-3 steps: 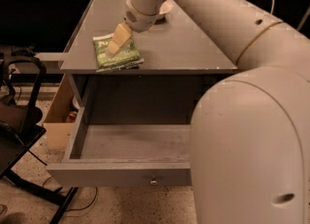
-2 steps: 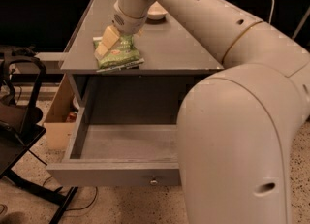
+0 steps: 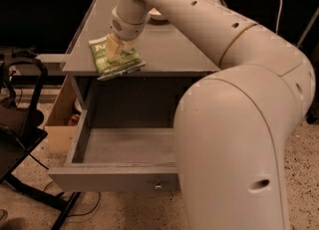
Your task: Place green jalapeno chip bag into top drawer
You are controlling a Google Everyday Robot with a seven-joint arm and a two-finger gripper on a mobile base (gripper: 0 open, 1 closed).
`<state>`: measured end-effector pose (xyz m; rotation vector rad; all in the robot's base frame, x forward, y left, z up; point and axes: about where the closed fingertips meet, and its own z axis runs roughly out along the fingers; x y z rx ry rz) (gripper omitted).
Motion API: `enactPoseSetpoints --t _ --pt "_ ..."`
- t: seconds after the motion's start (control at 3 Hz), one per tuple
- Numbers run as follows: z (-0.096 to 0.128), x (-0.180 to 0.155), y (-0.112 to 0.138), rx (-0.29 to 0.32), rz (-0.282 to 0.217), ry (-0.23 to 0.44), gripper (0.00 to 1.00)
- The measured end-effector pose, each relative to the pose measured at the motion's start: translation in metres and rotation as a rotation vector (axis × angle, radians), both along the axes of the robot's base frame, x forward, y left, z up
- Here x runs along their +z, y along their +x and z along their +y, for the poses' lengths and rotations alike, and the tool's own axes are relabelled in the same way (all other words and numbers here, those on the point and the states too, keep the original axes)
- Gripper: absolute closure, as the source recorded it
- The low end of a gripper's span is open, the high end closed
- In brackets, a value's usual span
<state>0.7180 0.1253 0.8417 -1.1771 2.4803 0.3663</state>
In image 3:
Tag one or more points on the silver drawer knob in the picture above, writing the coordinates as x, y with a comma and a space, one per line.
158, 186

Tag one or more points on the grey cabinet with top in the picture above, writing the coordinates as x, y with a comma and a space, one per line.
171, 63

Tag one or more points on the cardboard box on floor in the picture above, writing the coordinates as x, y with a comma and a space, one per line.
60, 130

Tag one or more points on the white paper bowl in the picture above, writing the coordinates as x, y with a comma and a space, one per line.
157, 15

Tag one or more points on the green jalapeno chip bag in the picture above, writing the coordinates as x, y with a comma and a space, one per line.
107, 69

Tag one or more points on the open grey top drawer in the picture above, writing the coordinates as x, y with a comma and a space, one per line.
121, 151

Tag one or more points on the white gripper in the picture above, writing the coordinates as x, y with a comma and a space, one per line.
128, 30

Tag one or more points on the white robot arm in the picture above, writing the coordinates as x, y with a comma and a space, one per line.
231, 127

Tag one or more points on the black stand with tray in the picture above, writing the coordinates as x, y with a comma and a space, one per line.
20, 132

